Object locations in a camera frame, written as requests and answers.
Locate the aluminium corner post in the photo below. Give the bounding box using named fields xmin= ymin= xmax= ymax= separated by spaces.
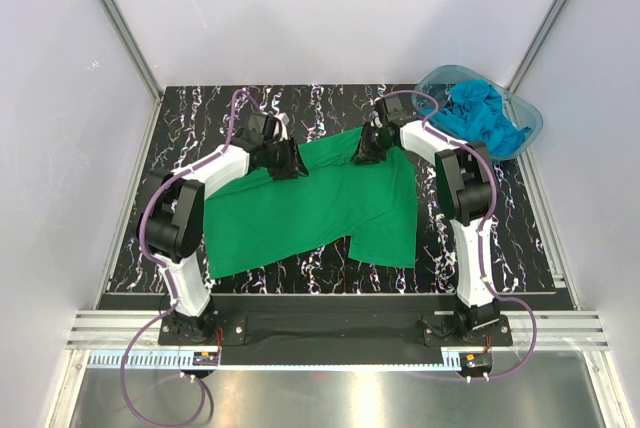
xmin=507 ymin=0 xmax=571 ymax=93
xmin=98 ymin=0 xmax=164 ymax=102

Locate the aluminium front frame rail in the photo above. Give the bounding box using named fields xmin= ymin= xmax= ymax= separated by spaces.
xmin=45 ymin=310 xmax=639 ymax=427

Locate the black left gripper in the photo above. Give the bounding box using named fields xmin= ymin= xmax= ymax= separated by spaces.
xmin=263 ymin=136 xmax=309 ymax=181

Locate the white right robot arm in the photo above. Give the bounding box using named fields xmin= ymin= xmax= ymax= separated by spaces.
xmin=352 ymin=93 xmax=500 ymax=345

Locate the white slotted cable duct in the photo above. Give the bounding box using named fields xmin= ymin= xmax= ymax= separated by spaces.
xmin=89 ymin=350 xmax=494 ymax=373

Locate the green t shirt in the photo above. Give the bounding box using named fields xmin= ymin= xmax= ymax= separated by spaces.
xmin=203 ymin=129 xmax=419 ymax=278

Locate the blue t shirt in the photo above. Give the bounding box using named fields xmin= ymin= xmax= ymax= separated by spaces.
xmin=431 ymin=80 xmax=531 ymax=158

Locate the left aluminium corner post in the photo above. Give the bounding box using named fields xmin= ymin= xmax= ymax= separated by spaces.
xmin=98 ymin=0 xmax=164 ymax=102

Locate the clear blue plastic bin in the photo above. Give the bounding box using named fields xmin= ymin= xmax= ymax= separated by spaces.
xmin=412 ymin=65 xmax=543 ymax=162

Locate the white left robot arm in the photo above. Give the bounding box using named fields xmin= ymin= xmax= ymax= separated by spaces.
xmin=137 ymin=113 xmax=308 ymax=345

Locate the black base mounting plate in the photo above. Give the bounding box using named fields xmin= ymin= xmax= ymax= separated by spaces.
xmin=159 ymin=294 xmax=513 ymax=361

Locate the right aluminium corner post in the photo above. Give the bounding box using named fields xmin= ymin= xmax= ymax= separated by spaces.
xmin=507 ymin=0 xmax=571 ymax=93

